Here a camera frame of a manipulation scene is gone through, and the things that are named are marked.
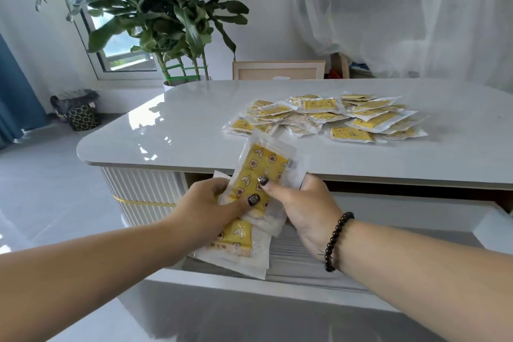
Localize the white sheer dust cover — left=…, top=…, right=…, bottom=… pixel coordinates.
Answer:
left=296, top=0, right=513, bottom=82

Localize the dark patterned basket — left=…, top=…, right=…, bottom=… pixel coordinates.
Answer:
left=66, top=103, right=101, bottom=132

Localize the person's right forearm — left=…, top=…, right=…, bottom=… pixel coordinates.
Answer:
left=332, top=219, right=513, bottom=342

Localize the yellow tape strip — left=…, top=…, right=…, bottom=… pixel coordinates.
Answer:
left=113, top=195, right=177, bottom=208

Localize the person's right hand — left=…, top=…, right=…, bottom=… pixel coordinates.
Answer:
left=257, top=174, right=346, bottom=262

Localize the person's left forearm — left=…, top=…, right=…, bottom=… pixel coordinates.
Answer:
left=0, top=209, right=201, bottom=342

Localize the white plant pot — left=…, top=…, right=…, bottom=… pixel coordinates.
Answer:
left=162, top=75, right=211, bottom=92

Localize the white drawer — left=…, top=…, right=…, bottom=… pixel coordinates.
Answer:
left=116, top=187, right=513, bottom=342

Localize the person's left hand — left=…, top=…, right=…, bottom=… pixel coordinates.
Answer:
left=170, top=177, right=262, bottom=252

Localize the dark bead bracelet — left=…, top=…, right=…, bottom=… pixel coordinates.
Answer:
left=323, top=212, right=355, bottom=273

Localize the small white framed window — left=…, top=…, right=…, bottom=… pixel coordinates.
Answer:
left=64, top=0, right=165, bottom=81

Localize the brown cardboard box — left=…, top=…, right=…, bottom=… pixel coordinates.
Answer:
left=329, top=52, right=352, bottom=79

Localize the pile of yellow packets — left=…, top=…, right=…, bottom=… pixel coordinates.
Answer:
left=226, top=93, right=430, bottom=144

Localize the blue curtain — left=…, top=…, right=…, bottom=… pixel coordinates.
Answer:
left=0, top=33, right=49, bottom=150

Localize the wooden picture frame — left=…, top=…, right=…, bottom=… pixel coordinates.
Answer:
left=232, top=60, right=327, bottom=81

